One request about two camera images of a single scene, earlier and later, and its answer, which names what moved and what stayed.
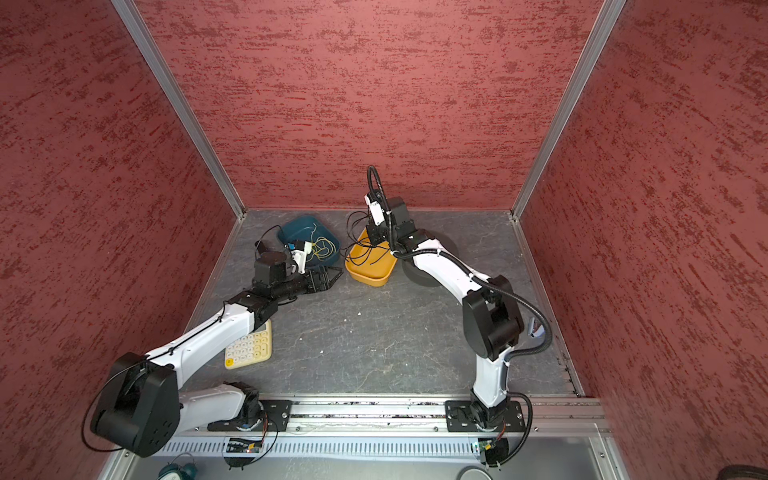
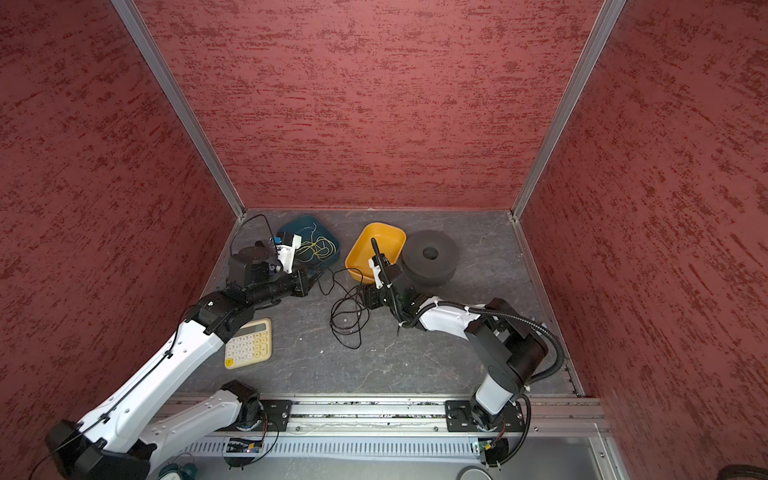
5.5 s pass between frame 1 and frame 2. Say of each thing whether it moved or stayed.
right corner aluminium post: stayed
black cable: moved
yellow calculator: stayed
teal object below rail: stayed
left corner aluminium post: stayed
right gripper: moved
